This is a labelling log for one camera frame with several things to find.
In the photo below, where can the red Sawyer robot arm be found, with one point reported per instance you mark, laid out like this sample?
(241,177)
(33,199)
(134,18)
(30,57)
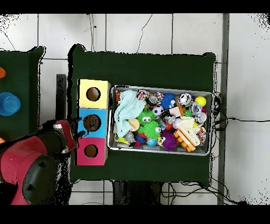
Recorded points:
(21,160)

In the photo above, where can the wooden box with three holes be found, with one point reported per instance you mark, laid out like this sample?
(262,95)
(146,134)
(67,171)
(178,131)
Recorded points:
(97,103)

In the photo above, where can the black flat panel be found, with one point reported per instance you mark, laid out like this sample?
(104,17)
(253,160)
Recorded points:
(61,93)

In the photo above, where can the mint green cloth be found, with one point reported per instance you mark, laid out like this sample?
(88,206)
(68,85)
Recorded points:
(128,105)

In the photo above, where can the blue plastic cup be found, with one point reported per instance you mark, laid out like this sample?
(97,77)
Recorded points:
(9,104)

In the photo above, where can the green fuzzy toy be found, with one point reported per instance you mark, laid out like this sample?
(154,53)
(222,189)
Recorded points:
(150,130)

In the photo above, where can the dark green table cloth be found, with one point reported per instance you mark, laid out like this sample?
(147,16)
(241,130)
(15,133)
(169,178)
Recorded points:
(143,69)
(21,74)

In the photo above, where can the small soccer ball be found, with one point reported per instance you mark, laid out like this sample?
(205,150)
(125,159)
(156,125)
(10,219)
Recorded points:
(158,110)

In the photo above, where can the purple spiky toy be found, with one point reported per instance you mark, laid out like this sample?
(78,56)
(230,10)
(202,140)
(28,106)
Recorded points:
(168,141)

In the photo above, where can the blue fuzzy toy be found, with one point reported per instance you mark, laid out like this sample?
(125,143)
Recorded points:
(167,101)

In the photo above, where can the orange toy building block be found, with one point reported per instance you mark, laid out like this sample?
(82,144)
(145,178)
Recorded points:
(184,141)

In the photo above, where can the cream knitted cloth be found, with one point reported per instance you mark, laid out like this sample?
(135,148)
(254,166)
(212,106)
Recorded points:
(187,125)

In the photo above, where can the yellow ball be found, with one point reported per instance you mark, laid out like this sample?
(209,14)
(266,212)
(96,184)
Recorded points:
(200,101)

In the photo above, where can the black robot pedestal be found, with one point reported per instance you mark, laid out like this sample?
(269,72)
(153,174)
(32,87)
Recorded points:
(135,193)

